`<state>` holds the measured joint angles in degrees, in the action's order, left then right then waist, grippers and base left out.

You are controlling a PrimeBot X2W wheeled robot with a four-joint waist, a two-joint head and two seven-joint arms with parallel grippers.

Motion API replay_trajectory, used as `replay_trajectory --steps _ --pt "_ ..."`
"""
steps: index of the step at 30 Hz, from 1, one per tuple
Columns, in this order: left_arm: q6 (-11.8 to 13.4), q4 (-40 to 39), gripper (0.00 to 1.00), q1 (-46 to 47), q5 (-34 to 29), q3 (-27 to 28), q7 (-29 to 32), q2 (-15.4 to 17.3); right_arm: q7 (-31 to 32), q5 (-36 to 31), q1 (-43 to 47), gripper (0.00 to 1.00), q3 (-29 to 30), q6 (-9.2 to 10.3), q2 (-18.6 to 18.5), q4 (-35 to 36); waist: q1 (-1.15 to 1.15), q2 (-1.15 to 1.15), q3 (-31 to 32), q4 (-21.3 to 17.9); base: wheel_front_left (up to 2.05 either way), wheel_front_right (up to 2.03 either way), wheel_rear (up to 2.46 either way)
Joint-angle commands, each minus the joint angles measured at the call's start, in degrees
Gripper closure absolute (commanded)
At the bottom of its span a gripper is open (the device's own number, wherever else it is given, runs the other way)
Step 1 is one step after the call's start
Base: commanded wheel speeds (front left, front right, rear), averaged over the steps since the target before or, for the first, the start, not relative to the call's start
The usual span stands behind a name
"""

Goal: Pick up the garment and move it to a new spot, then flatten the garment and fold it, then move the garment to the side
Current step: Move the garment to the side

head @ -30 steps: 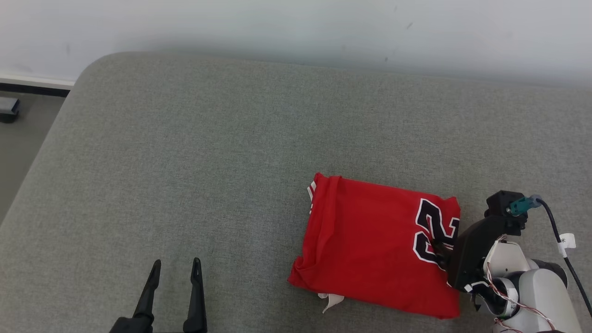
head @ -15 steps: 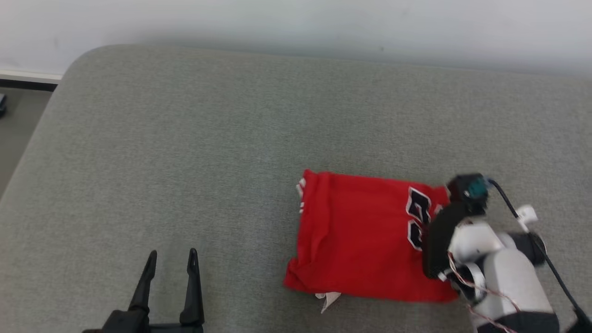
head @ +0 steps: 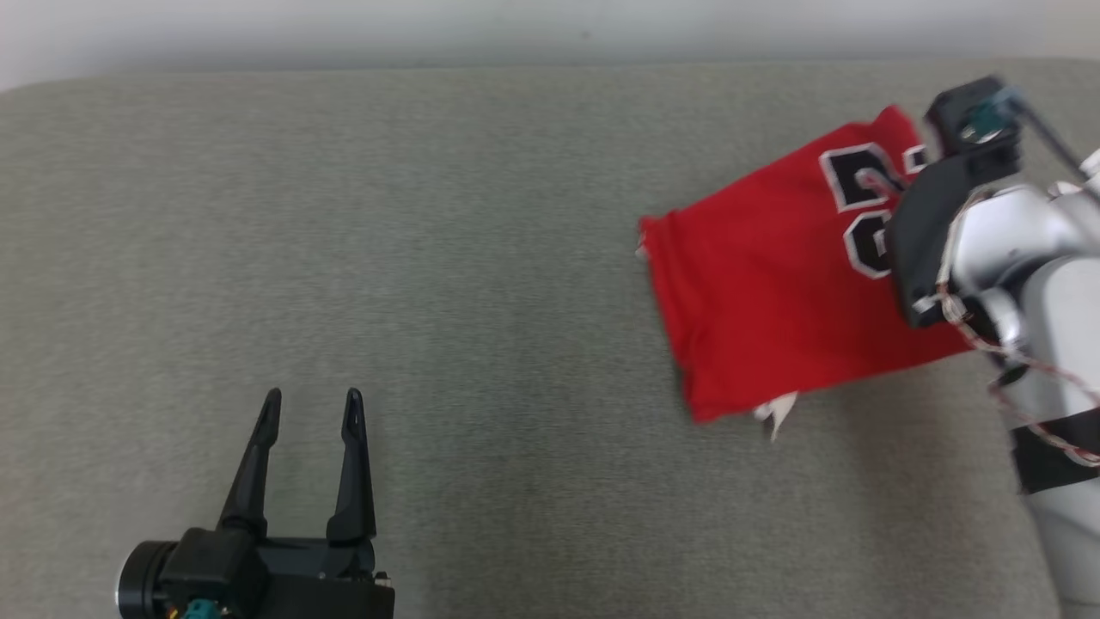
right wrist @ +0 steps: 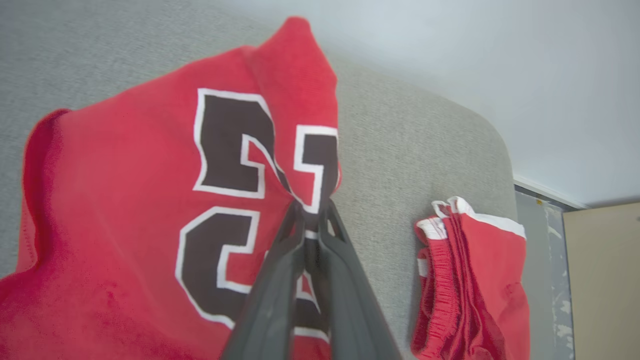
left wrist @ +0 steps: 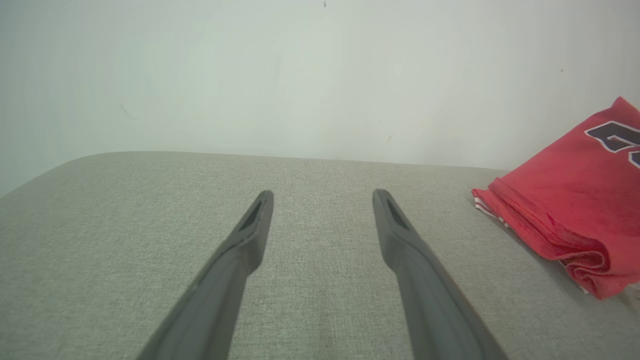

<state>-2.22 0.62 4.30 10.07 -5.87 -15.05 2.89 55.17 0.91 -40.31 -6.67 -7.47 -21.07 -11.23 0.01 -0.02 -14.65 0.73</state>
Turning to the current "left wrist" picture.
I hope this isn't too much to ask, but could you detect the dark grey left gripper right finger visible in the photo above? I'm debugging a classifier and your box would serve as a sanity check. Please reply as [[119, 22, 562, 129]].
[[372, 188, 508, 360]]

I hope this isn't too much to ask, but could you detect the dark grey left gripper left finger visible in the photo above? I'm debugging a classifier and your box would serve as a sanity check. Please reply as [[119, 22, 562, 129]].
[[136, 190, 275, 360]]

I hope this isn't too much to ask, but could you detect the red mesh jersey dark print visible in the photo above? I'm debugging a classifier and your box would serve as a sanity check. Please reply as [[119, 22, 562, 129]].
[[471, 96, 640, 301]]

